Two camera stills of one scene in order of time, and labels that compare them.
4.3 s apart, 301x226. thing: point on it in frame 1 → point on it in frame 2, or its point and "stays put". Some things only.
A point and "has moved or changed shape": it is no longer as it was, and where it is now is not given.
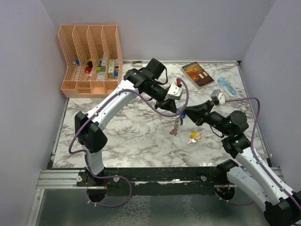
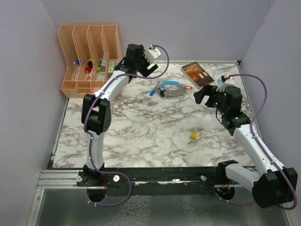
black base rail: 155,181 stays put
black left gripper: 169,105 → 141,55
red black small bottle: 88,68 stays put
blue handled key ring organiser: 178,121 has moved or changed shape
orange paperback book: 197,75 stays put
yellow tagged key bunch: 194,137 stays put
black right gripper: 198,112 → 209,90
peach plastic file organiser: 93,54 stays put
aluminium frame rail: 67,180 stays put
